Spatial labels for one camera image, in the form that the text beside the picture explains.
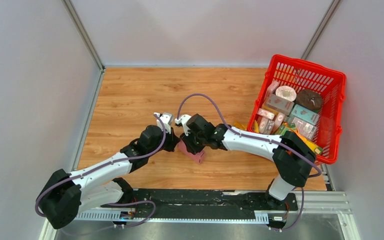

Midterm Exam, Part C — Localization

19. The red plastic basket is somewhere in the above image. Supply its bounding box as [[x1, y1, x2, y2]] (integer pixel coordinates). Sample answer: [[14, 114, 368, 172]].
[[247, 54, 347, 165]]

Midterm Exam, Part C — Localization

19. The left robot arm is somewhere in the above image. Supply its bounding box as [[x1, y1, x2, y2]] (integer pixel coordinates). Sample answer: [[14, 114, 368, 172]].
[[35, 125, 181, 229]]

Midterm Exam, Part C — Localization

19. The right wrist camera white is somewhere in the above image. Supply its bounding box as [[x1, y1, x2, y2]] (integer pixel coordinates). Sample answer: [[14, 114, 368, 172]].
[[174, 114, 191, 136]]

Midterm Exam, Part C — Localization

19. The teal snack box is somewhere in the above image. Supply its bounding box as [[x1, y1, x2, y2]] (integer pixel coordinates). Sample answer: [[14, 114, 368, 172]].
[[289, 104, 320, 126]]

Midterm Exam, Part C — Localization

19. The pink white roll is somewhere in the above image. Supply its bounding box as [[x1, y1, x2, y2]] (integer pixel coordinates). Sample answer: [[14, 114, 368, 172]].
[[275, 85, 297, 102]]

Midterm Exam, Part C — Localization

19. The purple cable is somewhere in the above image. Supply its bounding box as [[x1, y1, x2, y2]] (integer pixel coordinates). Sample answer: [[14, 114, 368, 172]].
[[177, 93, 323, 180], [34, 113, 167, 218]]

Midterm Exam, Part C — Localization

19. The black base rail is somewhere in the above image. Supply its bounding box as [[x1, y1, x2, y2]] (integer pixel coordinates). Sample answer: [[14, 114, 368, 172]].
[[49, 187, 352, 229]]

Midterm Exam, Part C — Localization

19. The pink paper box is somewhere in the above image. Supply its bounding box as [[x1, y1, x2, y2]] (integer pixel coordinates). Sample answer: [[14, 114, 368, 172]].
[[177, 140, 205, 165]]

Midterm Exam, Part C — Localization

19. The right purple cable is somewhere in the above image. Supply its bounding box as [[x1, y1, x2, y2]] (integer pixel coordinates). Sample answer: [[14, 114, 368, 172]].
[[177, 93, 323, 180]]

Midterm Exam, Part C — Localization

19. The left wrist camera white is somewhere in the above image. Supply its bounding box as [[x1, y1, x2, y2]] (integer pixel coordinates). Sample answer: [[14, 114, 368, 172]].
[[153, 112, 174, 134]]

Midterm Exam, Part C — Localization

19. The pink grey snack box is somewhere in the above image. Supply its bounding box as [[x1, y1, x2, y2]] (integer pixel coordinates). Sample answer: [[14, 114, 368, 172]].
[[264, 94, 294, 116]]

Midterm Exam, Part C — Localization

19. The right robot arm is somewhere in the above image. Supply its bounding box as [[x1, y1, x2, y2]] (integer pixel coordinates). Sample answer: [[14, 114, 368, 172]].
[[175, 114, 317, 210]]

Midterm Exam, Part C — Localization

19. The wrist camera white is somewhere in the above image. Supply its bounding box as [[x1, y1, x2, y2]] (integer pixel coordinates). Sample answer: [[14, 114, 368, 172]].
[[153, 112, 174, 134], [174, 114, 191, 136]]

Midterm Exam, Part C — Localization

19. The brown chocolate donut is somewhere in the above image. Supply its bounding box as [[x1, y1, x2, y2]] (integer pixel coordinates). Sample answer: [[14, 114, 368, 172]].
[[295, 89, 323, 113]]

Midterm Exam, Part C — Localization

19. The yellow fried food toy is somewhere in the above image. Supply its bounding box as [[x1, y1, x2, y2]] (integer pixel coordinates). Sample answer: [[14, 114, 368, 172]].
[[233, 120, 247, 131]]

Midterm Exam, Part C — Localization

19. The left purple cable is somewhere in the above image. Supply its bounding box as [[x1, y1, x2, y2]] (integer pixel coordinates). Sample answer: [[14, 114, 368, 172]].
[[34, 113, 167, 218]]

